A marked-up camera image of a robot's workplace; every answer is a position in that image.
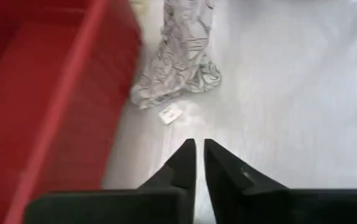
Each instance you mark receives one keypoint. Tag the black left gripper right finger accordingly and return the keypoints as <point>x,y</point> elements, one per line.
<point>228,177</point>

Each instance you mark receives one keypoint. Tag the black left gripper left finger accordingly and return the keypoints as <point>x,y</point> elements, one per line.
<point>181,174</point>

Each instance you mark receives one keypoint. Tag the white patterned garment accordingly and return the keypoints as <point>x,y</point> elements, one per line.
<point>181,62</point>

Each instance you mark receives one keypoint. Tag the red plastic laundry bin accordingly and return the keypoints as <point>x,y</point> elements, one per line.
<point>41,93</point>

